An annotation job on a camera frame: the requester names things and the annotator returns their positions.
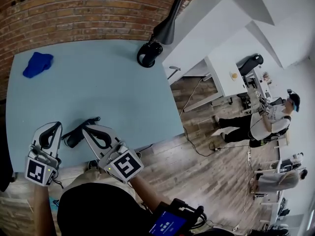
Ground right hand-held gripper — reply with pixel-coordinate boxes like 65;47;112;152
81;123;145;184

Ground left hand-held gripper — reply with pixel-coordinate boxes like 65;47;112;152
24;121;63;187

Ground person's left forearm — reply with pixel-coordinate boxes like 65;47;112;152
32;184;59;236

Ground person's right forearm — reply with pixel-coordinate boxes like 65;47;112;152
128;174;173;214

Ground black elongated device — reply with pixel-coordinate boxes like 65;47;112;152
66;118;99;149

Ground person's beige trousers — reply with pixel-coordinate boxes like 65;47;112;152
63;153;139;197

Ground black object beside table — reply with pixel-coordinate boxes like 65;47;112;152
0;123;15;193

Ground blue item on floor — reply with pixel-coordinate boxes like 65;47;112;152
48;197;60;210

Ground person's black shirt torso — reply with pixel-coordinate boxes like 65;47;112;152
57;182;158;236

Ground blue cloth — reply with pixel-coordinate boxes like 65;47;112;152
22;52;55;79

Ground black chest device blue screen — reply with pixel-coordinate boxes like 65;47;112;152
148;198;207;236

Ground black desk lamp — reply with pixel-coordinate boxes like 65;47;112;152
136;0;184;68

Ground white desk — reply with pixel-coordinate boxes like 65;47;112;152
161;0;249;113

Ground black office chair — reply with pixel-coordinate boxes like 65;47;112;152
236;54;264;76

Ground black floor cable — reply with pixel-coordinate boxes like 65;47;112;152
183;129;251;157

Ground white floor cable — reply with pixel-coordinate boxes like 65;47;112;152
179;77;206;118

